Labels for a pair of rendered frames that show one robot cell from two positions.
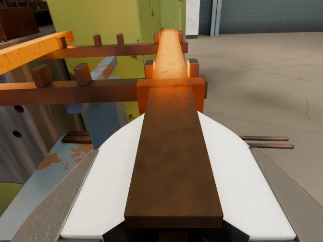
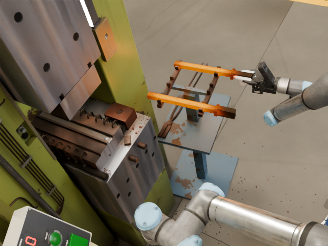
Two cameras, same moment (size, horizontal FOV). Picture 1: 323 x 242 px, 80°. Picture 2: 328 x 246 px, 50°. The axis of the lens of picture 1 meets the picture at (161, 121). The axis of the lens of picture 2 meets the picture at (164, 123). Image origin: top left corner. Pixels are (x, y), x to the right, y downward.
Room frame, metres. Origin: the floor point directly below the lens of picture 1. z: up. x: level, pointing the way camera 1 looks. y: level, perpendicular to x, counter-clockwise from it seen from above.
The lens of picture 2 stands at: (-0.16, 1.23, 2.18)
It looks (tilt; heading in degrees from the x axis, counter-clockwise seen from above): 51 degrees down; 301
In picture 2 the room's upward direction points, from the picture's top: 14 degrees counter-clockwise
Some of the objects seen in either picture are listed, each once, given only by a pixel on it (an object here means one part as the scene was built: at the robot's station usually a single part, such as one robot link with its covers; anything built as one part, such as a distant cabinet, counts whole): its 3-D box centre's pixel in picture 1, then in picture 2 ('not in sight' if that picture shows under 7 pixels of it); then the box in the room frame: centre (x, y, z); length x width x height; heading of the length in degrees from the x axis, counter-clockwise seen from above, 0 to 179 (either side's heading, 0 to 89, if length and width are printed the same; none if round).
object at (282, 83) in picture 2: not in sight; (282, 85); (-0.11, 0.00, 0.90); 0.08 x 0.05 x 0.08; 87
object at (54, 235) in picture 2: not in sight; (55, 238); (0.49, 1.02, 1.09); 0.05 x 0.03 x 0.04; 81
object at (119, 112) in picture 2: (5, 22); (120, 115); (0.56, 0.38, 0.95); 0.12 x 0.09 x 0.07; 171
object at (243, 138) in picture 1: (171, 139); (184, 97); (0.41, -0.02, 0.66); 0.60 x 0.04 x 0.01; 82
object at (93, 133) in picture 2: not in sight; (72, 125); (0.74, 0.51, 0.99); 0.42 x 0.05 x 0.01; 171
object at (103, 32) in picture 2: not in sight; (105, 39); (0.61, 0.24, 1.27); 0.09 x 0.02 x 0.17; 81
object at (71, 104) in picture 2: not in sight; (38, 77); (0.74, 0.54, 1.32); 0.42 x 0.20 x 0.10; 171
